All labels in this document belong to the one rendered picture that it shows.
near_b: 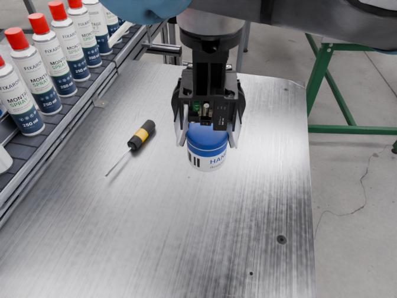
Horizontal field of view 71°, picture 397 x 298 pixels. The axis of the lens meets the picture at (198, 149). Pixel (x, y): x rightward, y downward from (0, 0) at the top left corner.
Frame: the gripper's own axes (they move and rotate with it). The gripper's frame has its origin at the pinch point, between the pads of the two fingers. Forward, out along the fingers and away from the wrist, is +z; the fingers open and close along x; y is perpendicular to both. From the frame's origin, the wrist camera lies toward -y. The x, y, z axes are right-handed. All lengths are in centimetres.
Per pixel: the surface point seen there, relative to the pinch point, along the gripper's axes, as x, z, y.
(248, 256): 8.2, 16.9, 13.0
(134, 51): -27, 16, -59
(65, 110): -36.3, 11.8, -20.4
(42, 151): -36.7, 12.4, -6.6
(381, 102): 134, 99, -145
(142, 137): -16.0, 14.6, -14.3
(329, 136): 84, 99, -105
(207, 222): 0.5, 16.9, 6.5
